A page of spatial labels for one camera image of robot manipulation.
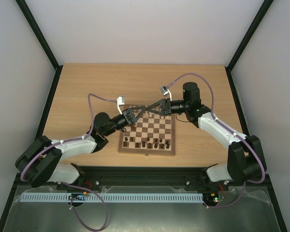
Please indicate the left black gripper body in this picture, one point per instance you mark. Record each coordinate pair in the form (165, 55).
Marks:
(128, 116)

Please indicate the wooden chess board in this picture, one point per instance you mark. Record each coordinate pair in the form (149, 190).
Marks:
(153, 135)

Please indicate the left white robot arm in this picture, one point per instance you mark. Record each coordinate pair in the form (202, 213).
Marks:
(40, 163)

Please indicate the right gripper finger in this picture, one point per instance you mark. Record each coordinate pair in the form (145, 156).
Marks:
(156, 110)
(160, 103)

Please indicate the right black frame post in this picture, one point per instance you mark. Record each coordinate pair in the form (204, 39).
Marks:
(265, 6)

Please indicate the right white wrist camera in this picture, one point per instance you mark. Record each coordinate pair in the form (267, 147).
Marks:
(166, 92)

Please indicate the black aluminium frame rail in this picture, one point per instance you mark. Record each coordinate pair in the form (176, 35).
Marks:
(188, 178)

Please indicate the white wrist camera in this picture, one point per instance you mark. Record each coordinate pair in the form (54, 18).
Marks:
(120, 101)
(166, 92)

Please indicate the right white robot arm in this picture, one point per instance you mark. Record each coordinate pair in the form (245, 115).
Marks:
(245, 161)

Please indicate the black frame post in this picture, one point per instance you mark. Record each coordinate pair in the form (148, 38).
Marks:
(23, 6)
(265, 6)

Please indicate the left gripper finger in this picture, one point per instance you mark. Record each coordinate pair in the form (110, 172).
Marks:
(138, 108)
(140, 114)

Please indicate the left black frame post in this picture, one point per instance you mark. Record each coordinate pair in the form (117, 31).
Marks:
(23, 6)

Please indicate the white slotted cable duct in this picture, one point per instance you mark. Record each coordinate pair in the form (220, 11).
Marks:
(112, 198)

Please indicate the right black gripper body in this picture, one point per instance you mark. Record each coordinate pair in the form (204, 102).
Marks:
(167, 106)

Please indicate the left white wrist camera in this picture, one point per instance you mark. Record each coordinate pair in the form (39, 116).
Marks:
(120, 101)

